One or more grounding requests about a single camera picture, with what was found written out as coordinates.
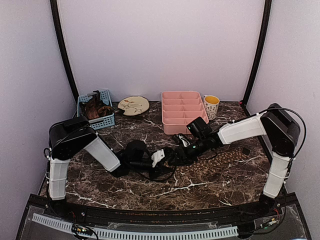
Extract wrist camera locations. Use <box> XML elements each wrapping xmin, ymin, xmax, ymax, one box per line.
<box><xmin>124</xmin><ymin>139</ymin><xmax>177</xmax><ymax>173</ymax></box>
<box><xmin>172</xmin><ymin>133</ymin><xmax>192</xmax><ymax>148</ymax></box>

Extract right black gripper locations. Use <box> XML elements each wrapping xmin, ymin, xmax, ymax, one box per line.
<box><xmin>168</xmin><ymin>136</ymin><xmax>208</xmax><ymax>167</ymax></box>

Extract black front rail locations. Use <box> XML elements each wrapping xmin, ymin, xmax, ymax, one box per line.
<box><xmin>45</xmin><ymin>202</ymin><xmax>282</xmax><ymax>225</ymax></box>

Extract white mug yellow inside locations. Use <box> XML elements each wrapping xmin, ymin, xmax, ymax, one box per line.
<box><xmin>203</xmin><ymin>95</ymin><xmax>220</xmax><ymax>121</ymax></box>

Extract grey slotted cable duct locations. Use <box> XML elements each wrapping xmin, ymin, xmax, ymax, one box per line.
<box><xmin>31</xmin><ymin>213</ymin><xmax>239</xmax><ymax>240</ymax></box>

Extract right black frame post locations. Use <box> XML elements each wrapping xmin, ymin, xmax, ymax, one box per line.
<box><xmin>241</xmin><ymin>0</ymin><xmax>272</xmax><ymax>106</ymax></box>

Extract small green circuit board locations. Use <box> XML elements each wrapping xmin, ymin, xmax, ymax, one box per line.
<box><xmin>71</xmin><ymin>224</ymin><xmax>93</xmax><ymax>236</ymax></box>

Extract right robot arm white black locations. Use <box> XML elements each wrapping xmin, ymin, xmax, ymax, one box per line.
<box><xmin>175</xmin><ymin>103</ymin><xmax>307</xmax><ymax>217</ymax></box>

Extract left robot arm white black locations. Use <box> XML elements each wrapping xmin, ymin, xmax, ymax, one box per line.
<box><xmin>43</xmin><ymin>116</ymin><xmax>177</xmax><ymax>218</ymax></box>

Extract blue perforated plastic basket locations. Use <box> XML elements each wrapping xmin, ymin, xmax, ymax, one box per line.
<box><xmin>76</xmin><ymin>89</ymin><xmax>115</xmax><ymax>130</ymax></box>

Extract black frame post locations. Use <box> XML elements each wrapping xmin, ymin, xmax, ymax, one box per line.
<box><xmin>49</xmin><ymin>0</ymin><xmax>79</xmax><ymax>102</ymax></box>
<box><xmin>241</xmin><ymin>0</ymin><xmax>272</xmax><ymax>106</ymax></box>

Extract dark brown ties in basket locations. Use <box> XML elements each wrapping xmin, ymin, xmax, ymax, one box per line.
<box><xmin>82</xmin><ymin>90</ymin><xmax>114</xmax><ymax>120</ymax></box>

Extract pink divided organizer tray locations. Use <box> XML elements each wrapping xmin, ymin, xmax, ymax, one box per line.
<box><xmin>161</xmin><ymin>91</ymin><xmax>209</xmax><ymax>135</ymax></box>

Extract left black frame post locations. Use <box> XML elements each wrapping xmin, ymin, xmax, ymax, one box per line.
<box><xmin>49</xmin><ymin>0</ymin><xmax>79</xmax><ymax>102</ymax></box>

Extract brown floral tie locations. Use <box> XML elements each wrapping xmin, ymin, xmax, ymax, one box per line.
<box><xmin>177</xmin><ymin>146</ymin><xmax>252</xmax><ymax>175</ymax></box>

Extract round floral plate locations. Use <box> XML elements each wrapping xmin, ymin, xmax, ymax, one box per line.
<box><xmin>117</xmin><ymin>96</ymin><xmax>150</xmax><ymax>117</ymax></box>

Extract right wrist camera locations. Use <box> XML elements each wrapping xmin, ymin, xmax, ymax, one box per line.
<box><xmin>172</xmin><ymin>133</ymin><xmax>192</xmax><ymax>148</ymax></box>

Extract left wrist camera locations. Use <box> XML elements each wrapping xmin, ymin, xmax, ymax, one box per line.
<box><xmin>124</xmin><ymin>139</ymin><xmax>177</xmax><ymax>173</ymax></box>

